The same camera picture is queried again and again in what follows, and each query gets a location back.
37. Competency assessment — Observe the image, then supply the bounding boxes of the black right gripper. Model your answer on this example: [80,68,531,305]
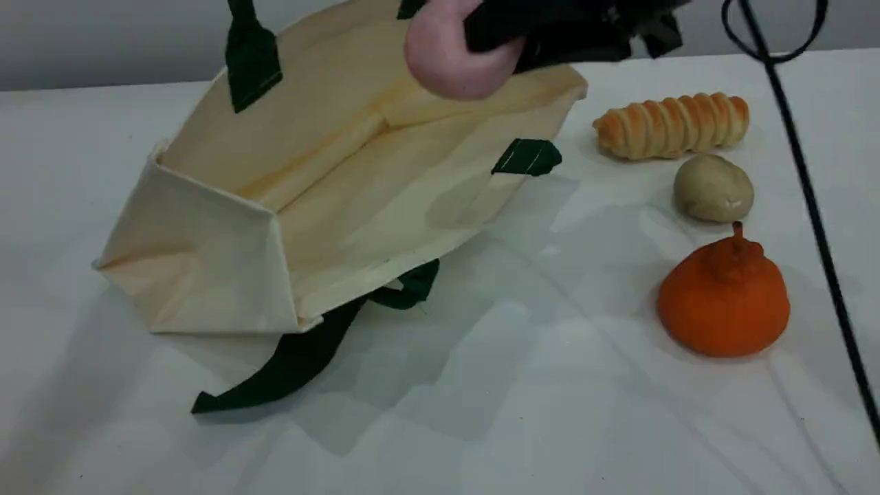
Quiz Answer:
[464,0,690,74]

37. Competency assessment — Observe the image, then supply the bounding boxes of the pink peach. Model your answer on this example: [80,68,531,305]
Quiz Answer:
[404,0,527,102]

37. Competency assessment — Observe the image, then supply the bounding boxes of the white canvas handbag green handles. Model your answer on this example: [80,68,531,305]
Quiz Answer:
[93,0,589,415]

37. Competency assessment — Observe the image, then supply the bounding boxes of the ridged golden bread roll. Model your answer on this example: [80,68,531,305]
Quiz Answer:
[593,91,750,162]

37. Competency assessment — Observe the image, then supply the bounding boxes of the beige potato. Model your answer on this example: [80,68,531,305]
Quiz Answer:
[672,153,756,224]

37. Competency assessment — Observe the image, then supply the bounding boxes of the orange tangerine with stem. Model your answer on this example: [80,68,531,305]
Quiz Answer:
[657,221,791,359]

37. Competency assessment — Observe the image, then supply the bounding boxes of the thin black cable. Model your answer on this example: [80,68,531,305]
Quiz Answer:
[720,0,880,448]

